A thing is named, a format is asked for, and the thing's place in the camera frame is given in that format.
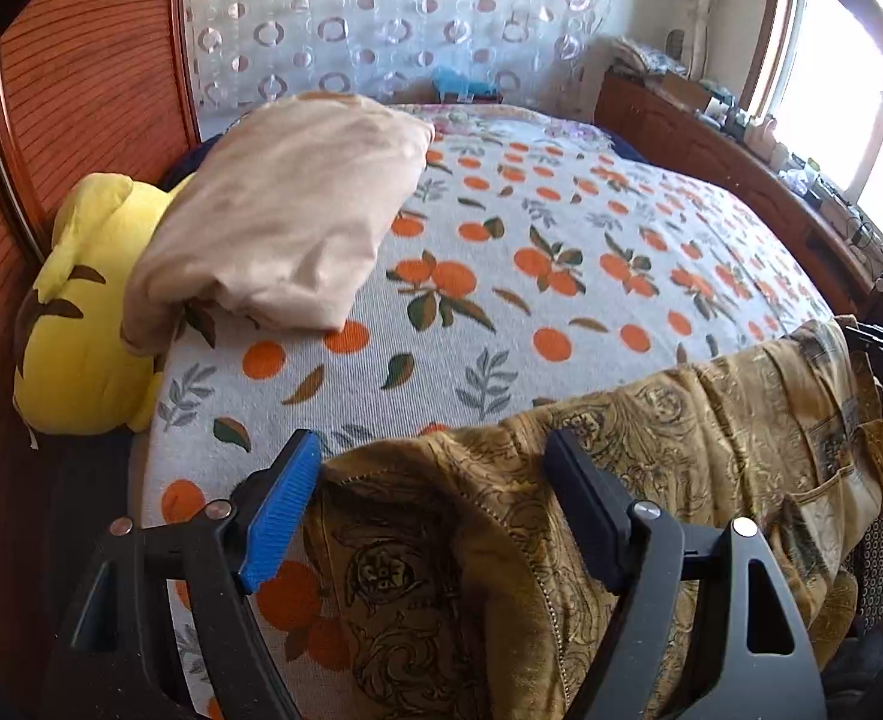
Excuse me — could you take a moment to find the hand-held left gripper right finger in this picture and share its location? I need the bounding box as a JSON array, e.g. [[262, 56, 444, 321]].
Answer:
[[542, 427, 828, 720]]

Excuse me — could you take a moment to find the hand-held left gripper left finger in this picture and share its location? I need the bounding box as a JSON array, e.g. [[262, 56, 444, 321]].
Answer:
[[44, 429, 324, 720]]

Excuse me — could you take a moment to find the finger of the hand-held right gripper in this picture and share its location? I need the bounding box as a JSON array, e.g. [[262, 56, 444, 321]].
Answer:
[[835, 315, 883, 355]]

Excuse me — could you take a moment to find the golden paisley shirt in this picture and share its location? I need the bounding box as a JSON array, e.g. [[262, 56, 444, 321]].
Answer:
[[302, 319, 883, 720]]

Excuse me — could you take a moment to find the wooden framed window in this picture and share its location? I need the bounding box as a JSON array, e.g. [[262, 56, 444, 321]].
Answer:
[[741, 0, 883, 241]]

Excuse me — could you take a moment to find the yellow plush toy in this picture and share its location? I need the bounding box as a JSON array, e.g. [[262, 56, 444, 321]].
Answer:
[[13, 172, 195, 436]]

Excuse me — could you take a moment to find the bed with orange-print sheet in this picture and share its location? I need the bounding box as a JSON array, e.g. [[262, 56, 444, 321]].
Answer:
[[137, 109, 840, 720]]

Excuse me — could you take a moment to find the wooden side cabinet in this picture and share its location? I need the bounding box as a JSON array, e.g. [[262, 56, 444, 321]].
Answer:
[[595, 67, 883, 316]]

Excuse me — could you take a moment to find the beige folded cloth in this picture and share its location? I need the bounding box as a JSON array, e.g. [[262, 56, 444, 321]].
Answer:
[[121, 92, 437, 356]]

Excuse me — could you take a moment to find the stack of patterned cloths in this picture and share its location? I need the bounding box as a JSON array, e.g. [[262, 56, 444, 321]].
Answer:
[[610, 37, 690, 80]]

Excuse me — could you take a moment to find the white window drape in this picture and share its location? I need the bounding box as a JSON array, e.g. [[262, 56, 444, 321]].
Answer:
[[670, 0, 720, 83]]

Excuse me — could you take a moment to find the pink floral blanket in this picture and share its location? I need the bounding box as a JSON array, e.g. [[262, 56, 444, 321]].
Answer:
[[404, 103, 623, 158]]

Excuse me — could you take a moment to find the blue box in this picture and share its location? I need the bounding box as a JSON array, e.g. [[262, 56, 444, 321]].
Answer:
[[430, 66, 503, 104]]

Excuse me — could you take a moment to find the wooden slatted wardrobe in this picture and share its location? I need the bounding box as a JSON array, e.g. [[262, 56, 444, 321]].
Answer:
[[0, 0, 203, 691]]

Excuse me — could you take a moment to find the circle patterned sheer curtain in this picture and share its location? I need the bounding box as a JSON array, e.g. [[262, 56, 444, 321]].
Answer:
[[179, 0, 618, 140]]

